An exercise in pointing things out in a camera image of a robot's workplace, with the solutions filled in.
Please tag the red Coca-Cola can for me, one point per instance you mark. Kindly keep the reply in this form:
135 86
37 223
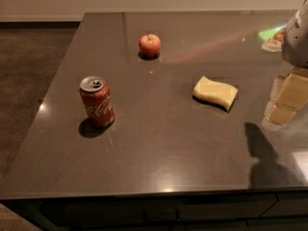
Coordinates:
96 96

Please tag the red apple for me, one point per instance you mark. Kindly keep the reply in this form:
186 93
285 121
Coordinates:
150 45

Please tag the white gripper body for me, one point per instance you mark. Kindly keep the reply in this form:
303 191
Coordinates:
296 40

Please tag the yellow sponge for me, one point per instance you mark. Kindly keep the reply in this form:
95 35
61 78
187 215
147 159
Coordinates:
215 92

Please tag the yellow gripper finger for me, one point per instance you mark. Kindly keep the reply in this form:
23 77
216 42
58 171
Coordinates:
280 115
294 91

